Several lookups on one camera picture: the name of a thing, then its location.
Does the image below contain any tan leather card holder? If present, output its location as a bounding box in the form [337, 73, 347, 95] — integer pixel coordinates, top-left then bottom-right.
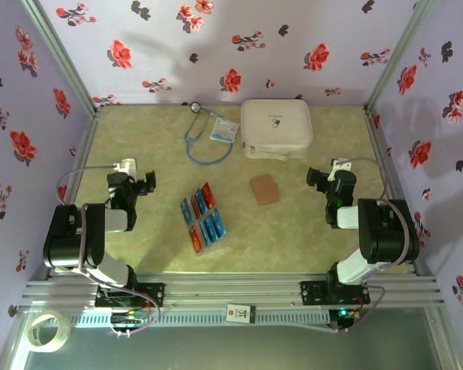
[249, 175, 282, 207]

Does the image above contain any clear acrylic card stand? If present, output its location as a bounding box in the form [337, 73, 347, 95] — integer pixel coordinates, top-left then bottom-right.
[179, 181, 229, 255]

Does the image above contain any white first aid pouch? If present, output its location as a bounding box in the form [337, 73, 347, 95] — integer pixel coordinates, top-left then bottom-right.
[240, 99, 314, 161]

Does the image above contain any blue stethoscope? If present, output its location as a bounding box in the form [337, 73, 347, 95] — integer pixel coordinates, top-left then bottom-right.
[184, 101, 233, 167]

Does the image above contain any white blue gauze packet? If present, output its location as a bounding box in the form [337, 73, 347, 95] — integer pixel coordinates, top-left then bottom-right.
[209, 117, 241, 144]

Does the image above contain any red white label tag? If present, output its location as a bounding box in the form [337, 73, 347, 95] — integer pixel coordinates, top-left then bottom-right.
[225, 304, 255, 324]

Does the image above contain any clear tape roll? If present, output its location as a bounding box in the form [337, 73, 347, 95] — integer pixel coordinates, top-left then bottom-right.
[25, 309, 73, 354]

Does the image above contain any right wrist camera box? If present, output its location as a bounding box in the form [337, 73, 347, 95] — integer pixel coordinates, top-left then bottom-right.
[329, 158, 353, 181]

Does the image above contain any aluminium frame side rail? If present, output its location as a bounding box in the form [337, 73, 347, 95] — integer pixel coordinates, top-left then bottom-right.
[46, 109, 100, 281]
[363, 106, 425, 277]

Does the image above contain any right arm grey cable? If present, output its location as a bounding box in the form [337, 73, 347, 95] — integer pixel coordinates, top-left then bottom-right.
[333, 156, 414, 335]

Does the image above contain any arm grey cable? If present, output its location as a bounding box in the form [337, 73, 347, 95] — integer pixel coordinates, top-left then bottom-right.
[56, 164, 162, 338]
[333, 156, 414, 335]

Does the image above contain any left arm grey cable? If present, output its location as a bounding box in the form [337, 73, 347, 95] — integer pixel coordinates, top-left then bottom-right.
[56, 164, 162, 338]

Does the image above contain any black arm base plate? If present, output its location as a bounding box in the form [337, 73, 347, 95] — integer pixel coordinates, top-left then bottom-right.
[94, 282, 166, 308]
[299, 280, 371, 306]

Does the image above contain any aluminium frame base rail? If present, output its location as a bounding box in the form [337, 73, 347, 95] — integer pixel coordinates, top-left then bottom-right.
[18, 272, 447, 312]

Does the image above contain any slotted grey cable duct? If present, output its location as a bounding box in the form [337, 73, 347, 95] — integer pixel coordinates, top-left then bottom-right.
[67, 309, 332, 329]

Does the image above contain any aluminium frame post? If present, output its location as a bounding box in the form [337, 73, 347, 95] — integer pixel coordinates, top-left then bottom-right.
[19, 0, 98, 115]
[364, 0, 438, 111]

